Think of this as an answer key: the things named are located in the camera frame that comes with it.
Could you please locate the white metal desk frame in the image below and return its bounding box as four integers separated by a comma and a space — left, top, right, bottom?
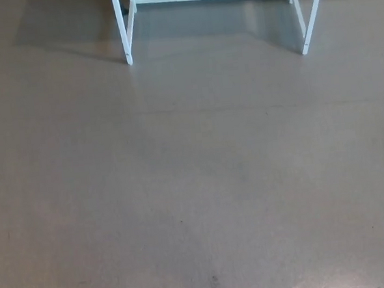
109, 0, 338, 75

